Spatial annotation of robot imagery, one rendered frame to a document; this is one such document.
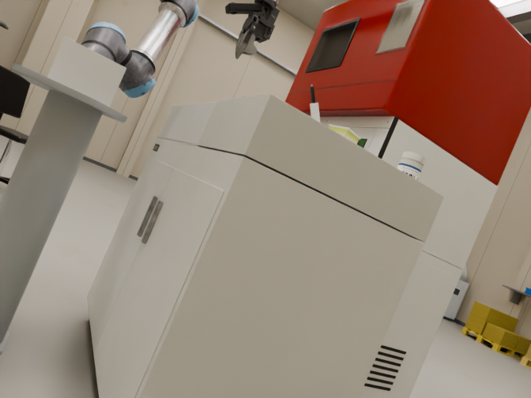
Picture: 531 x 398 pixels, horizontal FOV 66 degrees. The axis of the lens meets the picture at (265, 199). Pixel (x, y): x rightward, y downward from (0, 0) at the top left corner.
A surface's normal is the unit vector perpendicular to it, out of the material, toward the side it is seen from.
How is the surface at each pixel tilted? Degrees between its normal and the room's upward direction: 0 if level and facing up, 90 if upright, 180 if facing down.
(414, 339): 90
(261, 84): 90
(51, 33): 90
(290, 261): 90
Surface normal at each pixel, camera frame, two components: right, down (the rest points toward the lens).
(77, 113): 0.54, 0.22
